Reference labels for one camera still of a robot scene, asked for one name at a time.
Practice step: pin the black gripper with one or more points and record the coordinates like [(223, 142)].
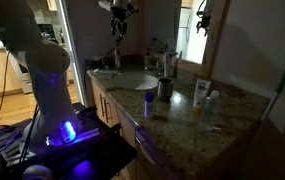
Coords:
[(122, 13)]

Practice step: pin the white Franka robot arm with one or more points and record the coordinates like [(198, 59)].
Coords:
[(48, 86)]

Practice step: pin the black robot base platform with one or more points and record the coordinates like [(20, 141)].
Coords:
[(95, 150)]

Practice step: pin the soap dispenser bottle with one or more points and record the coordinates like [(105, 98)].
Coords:
[(147, 60)]

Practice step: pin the small bottle purple cap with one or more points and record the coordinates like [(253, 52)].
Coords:
[(148, 106)]

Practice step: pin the clear plastic bottle white cap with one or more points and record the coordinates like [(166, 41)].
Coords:
[(210, 111)]

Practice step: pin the white toothbrush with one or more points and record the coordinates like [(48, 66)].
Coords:
[(106, 71)]

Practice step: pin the white oval sink basin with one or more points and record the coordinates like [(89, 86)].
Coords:
[(133, 81)]

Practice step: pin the chrome faucet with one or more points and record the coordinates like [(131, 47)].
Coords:
[(167, 63)]

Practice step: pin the stainless steel cup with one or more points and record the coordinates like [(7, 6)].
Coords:
[(165, 89)]

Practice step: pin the wooden vanity cabinet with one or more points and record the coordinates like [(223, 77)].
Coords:
[(115, 113)]

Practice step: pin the wood framed mirror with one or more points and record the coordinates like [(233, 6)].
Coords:
[(215, 40)]

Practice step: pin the white lotion tube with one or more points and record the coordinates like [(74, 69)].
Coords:
[(200, 95)]

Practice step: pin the white kitchen stove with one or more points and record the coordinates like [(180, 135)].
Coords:
[(23, 78)]

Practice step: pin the round gray knob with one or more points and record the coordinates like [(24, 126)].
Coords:
[(37, 172)]

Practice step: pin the white door frame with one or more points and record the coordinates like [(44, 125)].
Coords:
[(72, 60)]

